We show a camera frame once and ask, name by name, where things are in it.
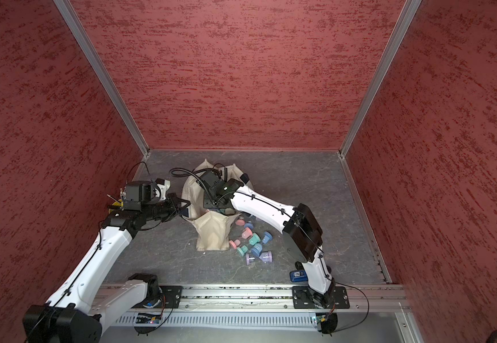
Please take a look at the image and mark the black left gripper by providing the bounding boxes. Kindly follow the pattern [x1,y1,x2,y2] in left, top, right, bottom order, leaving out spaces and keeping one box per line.
[143,193,191,222]

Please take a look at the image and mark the cream canvas bag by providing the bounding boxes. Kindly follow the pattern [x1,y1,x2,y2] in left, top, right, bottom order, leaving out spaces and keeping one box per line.
[181,176,240,252]

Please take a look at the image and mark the teal hourglass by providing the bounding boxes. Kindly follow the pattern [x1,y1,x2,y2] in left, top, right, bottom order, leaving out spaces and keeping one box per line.
[235,234,261,257]

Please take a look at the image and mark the purple hourglass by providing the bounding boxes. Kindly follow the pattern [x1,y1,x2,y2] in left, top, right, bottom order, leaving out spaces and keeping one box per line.
[245,252,273,266]

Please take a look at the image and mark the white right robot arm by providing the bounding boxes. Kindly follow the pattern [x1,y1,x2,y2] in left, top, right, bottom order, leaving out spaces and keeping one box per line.
[196,171,335,309]

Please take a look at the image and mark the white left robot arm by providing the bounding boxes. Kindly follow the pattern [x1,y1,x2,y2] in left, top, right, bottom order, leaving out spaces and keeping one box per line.
[23,193,190,342]

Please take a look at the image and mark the pink hourglass left pile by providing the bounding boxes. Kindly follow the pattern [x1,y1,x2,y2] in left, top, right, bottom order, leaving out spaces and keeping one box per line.
[229,227,254,250]

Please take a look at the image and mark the blue stapler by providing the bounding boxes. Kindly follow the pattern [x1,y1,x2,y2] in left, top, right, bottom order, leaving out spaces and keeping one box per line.
[289,270,308,283]

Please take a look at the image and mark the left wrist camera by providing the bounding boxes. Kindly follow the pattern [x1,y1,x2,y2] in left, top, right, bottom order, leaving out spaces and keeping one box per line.
[121,179,171,212]

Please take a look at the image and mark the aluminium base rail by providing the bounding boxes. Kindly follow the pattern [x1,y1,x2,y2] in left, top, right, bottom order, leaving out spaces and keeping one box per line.
[98,282,408,312]

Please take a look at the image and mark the aluminium corner post right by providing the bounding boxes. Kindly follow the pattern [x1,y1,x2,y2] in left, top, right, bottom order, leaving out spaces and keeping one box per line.
[339,0,422,159]

